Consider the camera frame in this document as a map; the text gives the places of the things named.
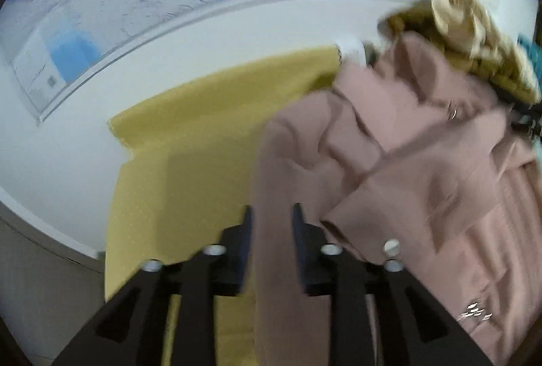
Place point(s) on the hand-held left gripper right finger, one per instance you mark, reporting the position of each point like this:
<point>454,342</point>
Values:
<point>298,239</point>

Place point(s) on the yellow table mat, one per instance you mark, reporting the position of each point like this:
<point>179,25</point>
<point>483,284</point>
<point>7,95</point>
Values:
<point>190,145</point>

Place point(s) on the pink hoodie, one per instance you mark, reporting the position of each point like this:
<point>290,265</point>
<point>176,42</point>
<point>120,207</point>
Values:
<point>402,158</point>

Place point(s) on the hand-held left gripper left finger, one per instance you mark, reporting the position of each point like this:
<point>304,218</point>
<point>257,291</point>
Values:
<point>247,239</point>

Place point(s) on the beige garment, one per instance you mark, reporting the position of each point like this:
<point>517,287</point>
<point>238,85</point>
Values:
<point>459,20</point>

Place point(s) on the teal knit cloth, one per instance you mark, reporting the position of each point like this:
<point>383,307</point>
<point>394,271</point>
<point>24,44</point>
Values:
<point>531,52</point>

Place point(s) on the olive green garment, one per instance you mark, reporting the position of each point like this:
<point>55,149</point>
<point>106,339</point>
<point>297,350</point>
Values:
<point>501,74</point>

